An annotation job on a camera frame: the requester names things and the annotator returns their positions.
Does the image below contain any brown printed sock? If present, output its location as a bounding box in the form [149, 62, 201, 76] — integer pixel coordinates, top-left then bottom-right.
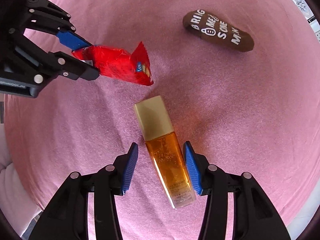
[182, 9, 254, 52]

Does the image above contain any amber perfume bottle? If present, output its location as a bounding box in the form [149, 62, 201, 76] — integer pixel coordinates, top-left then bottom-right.
[134, 96, 196, 209]

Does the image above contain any pink pyjama leg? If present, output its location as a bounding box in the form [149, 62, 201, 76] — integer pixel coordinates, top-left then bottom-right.
[0, 119, 43, 237]

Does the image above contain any red snack wrapper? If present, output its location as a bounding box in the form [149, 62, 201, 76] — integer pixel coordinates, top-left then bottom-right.
[72, 42, 153, 86]

